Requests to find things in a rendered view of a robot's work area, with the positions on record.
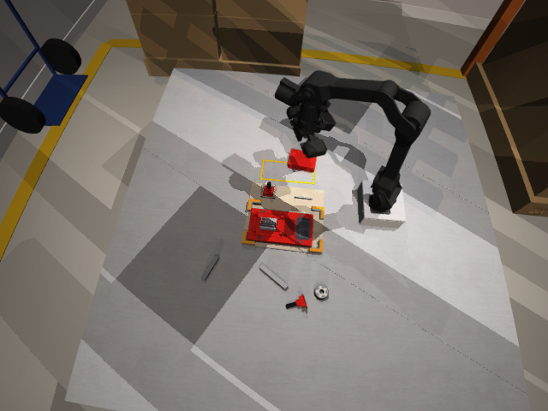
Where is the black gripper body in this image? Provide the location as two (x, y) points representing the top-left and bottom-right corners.
(287, 104), (327, 158)

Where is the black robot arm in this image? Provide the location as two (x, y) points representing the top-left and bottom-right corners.
(275, 70), (431, 215)

